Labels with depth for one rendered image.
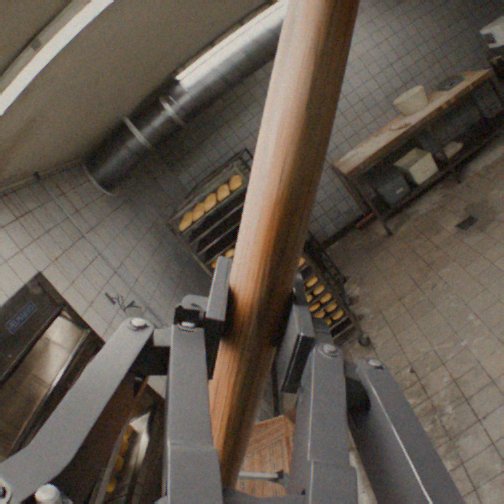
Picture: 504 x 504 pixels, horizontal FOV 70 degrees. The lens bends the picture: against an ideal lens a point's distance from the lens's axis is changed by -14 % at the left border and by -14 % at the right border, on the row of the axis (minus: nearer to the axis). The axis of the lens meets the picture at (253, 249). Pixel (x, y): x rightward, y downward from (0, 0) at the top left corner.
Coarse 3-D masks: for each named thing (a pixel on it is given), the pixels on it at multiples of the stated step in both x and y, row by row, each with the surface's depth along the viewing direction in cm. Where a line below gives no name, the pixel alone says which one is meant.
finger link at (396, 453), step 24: (360, 360) 15; (384, 384) 14; (384, 408) 13; (408, 408) 13; (360, 432) 14; (384, 432) 12; (408, 432) 12; (360, 456) 13; (384, 456) 12; (408, 456) 10; (432, 456) 11; (384, 480) 11; (408, 480) 10; (432, 480) 10
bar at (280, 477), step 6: (240, 474) 141; (246, 474) 141; (252, 474) 141; (258, 474) 141; (264, 474) 142; (270, 474) 142; (276, 474) 142; (282, 474) 141; (288, 474) 144; (264, 480) 141; (270, 480) 141; (276, 480) 140; (282, 480) 140; (288, 480) 141; (282, 486) 141
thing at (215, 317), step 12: (228, 264) 21; (216, 276) 20; (228, 276) 20; (216, 288) 18; (216, 300) 17; (216, 312) 16; (216, 324) 16; (216, 336) 16; (216, 348) 16; (216, 360) 16
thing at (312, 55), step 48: (288, 0) 15; (336, 0) 14; (288, 48) 15; (336, 48) 15; (288, 96) 15; (336, 96) 16; (288, 144) 16; (288, 192) 17; (240, 240) 18; (288, 240) 17; (240, 288) 18; (288, 288) 19; (240, 336) 19; (240, 384) 20; (240, 432) 21
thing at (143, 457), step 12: (156, 408) 202; (156, 420) 195; (144, 432) 188; (156, 432) 188; (144, 444) 178; (144, 456) 169; (144, 468) 163; (132, 480) 156; (144, 480) 158; (132, 492) 148
